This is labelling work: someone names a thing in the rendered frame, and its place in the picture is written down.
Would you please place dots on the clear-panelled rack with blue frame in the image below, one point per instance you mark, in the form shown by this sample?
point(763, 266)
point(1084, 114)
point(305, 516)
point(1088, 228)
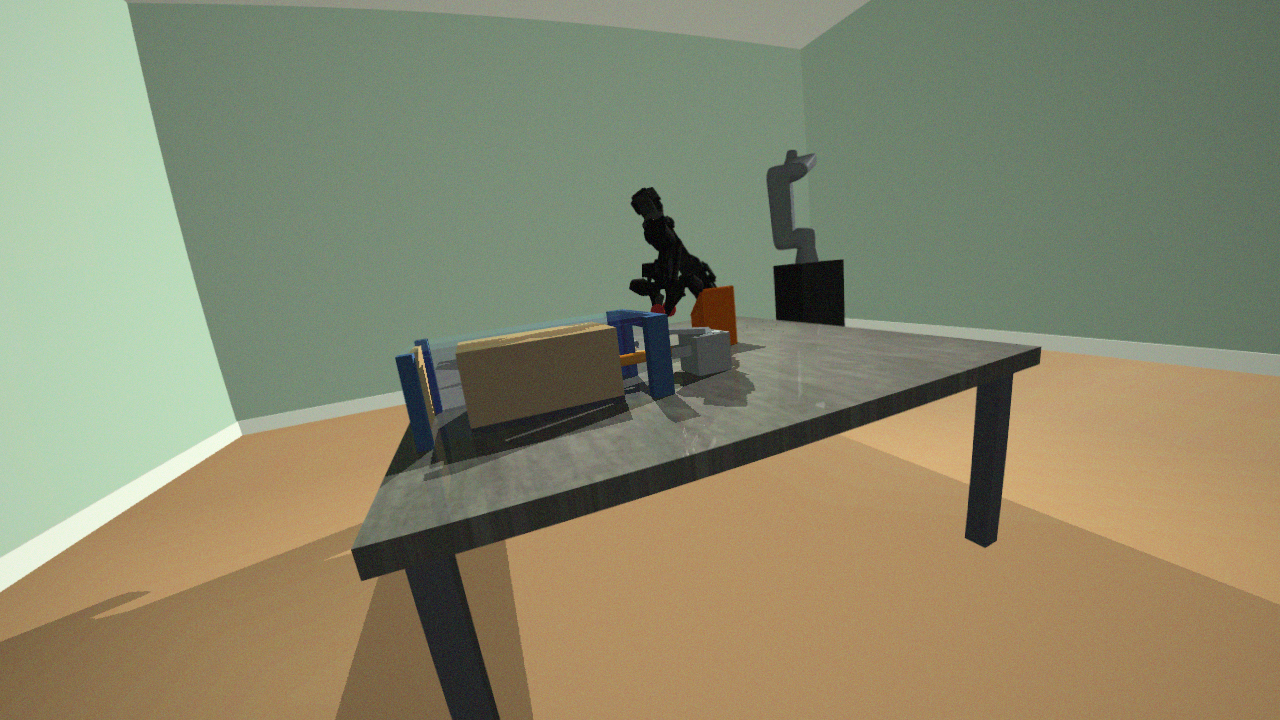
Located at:
point(467, 384)

